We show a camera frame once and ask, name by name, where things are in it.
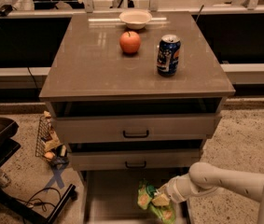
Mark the open bottom drawer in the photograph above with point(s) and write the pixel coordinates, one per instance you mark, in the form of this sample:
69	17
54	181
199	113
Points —
111	196

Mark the white bowl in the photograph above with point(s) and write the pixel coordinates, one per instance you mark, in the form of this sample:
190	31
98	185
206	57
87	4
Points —
135	19

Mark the grey drawer cabinet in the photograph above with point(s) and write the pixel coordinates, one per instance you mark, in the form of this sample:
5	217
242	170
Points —
92	77

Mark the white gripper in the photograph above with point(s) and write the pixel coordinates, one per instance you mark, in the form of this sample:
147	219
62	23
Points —
173	188

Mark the black cart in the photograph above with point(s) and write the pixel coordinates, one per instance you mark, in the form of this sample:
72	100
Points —
8	128

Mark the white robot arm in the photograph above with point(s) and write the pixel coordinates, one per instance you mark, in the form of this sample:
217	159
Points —
203	178

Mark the red apple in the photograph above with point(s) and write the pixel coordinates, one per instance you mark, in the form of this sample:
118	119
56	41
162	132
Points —
130	42

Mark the green rice chip bag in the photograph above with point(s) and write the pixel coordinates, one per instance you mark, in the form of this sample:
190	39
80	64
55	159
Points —
146	193

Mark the blue soda can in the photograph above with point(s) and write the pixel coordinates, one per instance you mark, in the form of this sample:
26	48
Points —
168	55

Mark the wire basket with snacks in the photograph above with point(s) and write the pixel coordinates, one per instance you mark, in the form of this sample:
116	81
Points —
48	145

